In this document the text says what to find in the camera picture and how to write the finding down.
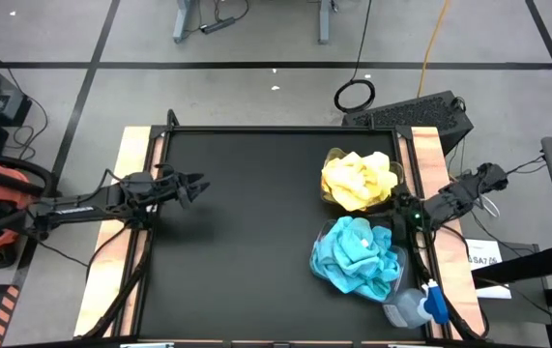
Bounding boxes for yellow cloths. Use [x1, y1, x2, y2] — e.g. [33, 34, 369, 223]
[319, 146, 406, 213]

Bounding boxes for grey bottle with blue cap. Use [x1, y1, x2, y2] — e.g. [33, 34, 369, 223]
[381, 278, 450, 331]

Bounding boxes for wooden board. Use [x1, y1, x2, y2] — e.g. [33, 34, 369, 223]
[73, 126, 154, 338]
[409, 126, 487, 340]

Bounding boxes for grey desk leg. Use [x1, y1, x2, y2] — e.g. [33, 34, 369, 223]
[317, 0, 334, 45]
[172, 0, 199, 44]

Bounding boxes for white paper sheet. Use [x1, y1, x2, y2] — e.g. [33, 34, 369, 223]
[463, 237, 513, 301]

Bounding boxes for clear plastic basket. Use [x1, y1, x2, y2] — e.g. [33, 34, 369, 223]
[308, 217, 409, 305]

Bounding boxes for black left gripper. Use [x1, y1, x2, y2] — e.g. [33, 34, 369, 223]
[157, 171, 212, 205]

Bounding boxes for black power strip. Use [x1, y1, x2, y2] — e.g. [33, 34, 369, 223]
[199, 15, 237, 36]

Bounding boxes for black coiled cable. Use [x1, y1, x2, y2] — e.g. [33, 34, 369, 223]
[333, 0, 377, 115]

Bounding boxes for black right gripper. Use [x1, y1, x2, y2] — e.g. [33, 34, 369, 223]
[387, 191, 432, 244]

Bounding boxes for black aluminium table frame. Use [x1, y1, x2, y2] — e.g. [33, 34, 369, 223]
[110, 108, 455, 345]

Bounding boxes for yellow cable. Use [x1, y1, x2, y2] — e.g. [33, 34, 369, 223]
[416, 0, 451, 99]

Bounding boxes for black desk support beam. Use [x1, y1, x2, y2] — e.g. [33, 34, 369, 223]
[471, 243, 552, 291]

